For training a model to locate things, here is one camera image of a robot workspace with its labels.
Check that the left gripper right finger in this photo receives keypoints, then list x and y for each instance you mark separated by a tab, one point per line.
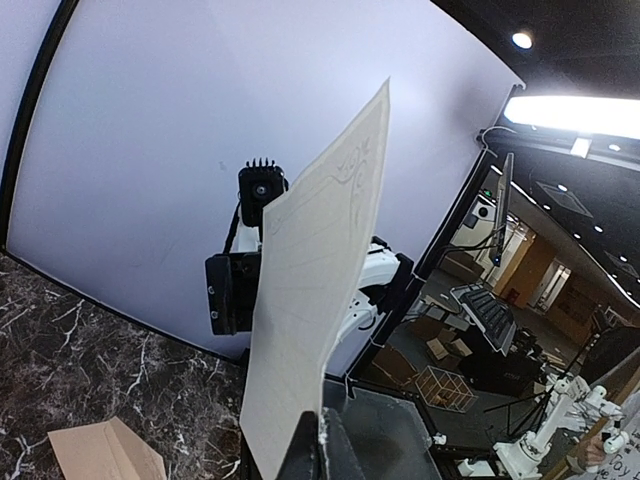
338	458

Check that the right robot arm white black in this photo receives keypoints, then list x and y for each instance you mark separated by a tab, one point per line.
372	280

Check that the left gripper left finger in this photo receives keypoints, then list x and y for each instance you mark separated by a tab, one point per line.
302	458

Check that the black frame post left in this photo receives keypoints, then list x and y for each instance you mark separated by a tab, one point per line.
26	109

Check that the brown paper envelope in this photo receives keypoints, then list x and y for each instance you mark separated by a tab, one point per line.
107	450

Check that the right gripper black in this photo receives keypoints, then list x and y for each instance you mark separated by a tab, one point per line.
232	283

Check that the cream decorated letter paper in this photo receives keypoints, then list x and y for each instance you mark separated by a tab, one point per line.
315	240

